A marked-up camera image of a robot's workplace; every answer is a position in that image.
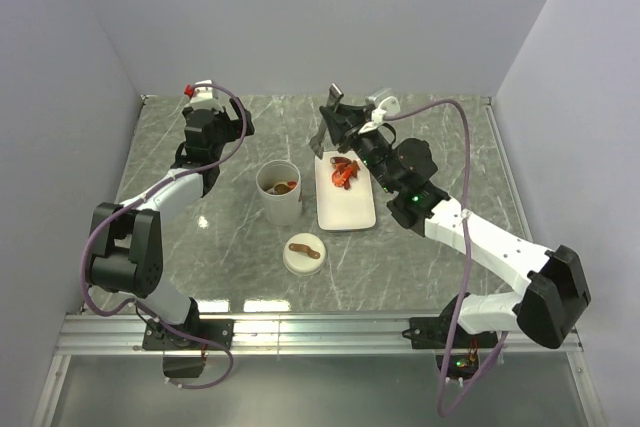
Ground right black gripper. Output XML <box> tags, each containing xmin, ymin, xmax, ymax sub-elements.
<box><xmin>320</xmin><ymin>100</ymin><xmax>399</xmax><ymax>194</ymax></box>

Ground metal tongs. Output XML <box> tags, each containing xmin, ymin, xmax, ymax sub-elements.
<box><xmin>309</xmin><ymin>83</ymin><xmax>346</xmax><ymax>158</ymax></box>

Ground red crab toy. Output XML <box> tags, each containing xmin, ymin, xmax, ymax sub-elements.
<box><xmin>330</xmin><ymin>156</ymin><xmax>360</xmax><ymax>190</ymax></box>

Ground white round container lid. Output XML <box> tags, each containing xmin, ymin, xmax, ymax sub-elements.
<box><xmin>283</xmin><ymin>233</ymin><xmax>327</xmax><ymax>276</ymax></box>

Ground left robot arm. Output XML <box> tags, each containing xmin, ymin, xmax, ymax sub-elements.
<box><xmin>81</xmin><ymin>88</ymin><xmax>255</xmax><ymax>349</ymax></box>

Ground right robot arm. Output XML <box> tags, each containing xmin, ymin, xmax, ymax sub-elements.
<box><xmin>319</xmin><ymin>102</ymin><xmax>591</xmax><ymax>349</ymax></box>

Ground white cylindrical lunch container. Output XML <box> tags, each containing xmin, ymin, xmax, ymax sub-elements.
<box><xmin>255</xmin><ymin>160</ymin><xmax>302</xmax><ymax>226</ymax></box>

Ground white rectangular plate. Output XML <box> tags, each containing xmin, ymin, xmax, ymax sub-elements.
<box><xmin>314</xmin><ymin>151</ymin><xmax>376</xmax><ymax>232</ymax></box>

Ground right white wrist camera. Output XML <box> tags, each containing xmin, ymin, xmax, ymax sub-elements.
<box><xmin>359</xmin><ymin>88</ymin><xmax>400</xmax><ymax>135</ymax></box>

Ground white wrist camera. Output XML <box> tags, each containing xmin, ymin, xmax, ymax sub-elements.
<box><xmin>183</xmin><ymin>80</ymin><xmax>224</xmax><ymax>114</ymax></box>
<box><xmin>359</xmin><ymin>88</ymin><xmax>400</xmax><ymax>135</ymax></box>

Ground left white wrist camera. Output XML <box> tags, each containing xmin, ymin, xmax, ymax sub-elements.
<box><xmin>183</xmin><ymin>80</ymin><xmax>224</xmax><ymax>114</ymax></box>

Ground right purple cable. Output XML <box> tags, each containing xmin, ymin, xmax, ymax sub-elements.
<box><xmin>379</xmin><ymin>99</ymin><xmax>507</xmax><ymax>419</ymax></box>

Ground aluminium right side rail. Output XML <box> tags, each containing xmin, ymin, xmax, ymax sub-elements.
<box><xmin>478</xmin><ymin>96</ymin><xmax>535</xmax><ymax>243</ymax></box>

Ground aluminium rail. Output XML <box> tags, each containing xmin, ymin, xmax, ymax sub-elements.
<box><xmin>53</xmin><ymin>310</ymin><xmax>584</xmax><ymax>357</ymax></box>
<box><xmin>478</xmin><ymin>96</ymin><xmax>535</xmax><ymax>243</ymax></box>

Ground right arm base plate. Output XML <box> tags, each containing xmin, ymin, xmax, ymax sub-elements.
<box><xmin>401</xmin><ymin>317</ymin><xmax>498</xmax><ymax>350</ymax></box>

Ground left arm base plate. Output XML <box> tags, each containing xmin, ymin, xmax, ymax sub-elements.
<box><xmin>142</xmin><ymin>319</ymin><xmax>234</xmax><ymax>351</ymax></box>

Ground aluminium front rail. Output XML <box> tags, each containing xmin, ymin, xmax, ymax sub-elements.
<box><xmin>53</xmin><ymin>310</ymin><xmax>584</xmax><ymax>357</ymax></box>

